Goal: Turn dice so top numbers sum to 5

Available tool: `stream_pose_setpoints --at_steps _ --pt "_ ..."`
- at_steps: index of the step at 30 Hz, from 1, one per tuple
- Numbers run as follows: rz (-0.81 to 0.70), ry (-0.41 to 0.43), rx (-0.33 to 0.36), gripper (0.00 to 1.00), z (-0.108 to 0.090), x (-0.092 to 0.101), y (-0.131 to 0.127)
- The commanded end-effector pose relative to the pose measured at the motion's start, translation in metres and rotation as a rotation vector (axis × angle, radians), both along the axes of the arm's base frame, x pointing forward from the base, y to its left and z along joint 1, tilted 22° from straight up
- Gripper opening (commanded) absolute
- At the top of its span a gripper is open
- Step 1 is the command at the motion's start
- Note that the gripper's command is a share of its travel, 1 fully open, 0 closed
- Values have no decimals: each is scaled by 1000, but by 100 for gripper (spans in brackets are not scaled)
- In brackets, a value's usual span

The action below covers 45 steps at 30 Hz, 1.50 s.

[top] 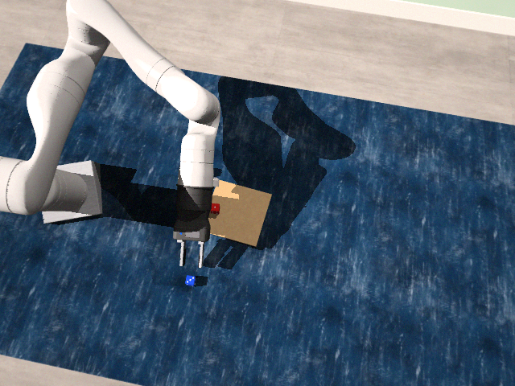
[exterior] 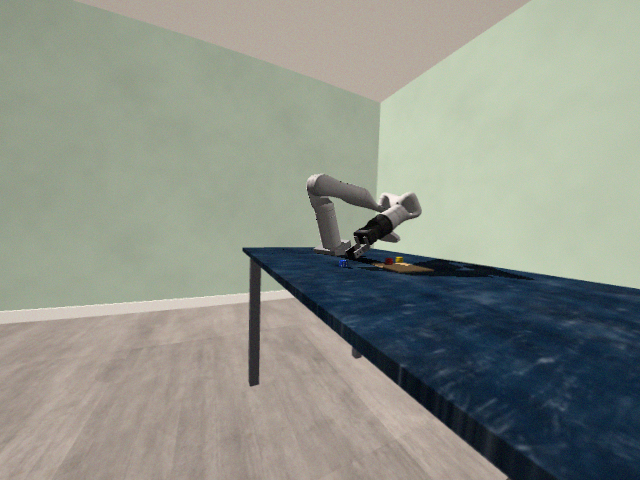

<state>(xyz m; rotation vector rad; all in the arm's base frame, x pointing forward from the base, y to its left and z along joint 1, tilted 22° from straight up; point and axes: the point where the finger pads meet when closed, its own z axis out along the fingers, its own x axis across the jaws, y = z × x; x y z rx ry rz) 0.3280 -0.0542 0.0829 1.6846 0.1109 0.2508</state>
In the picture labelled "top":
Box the red die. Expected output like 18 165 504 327
210 203 220 214

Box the blue die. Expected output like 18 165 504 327
185 275 196 286

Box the tan square mat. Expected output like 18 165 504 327
208 180 272 247

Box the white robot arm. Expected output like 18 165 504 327
0 0 220 216

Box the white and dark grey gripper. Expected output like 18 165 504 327
173 161 220 268

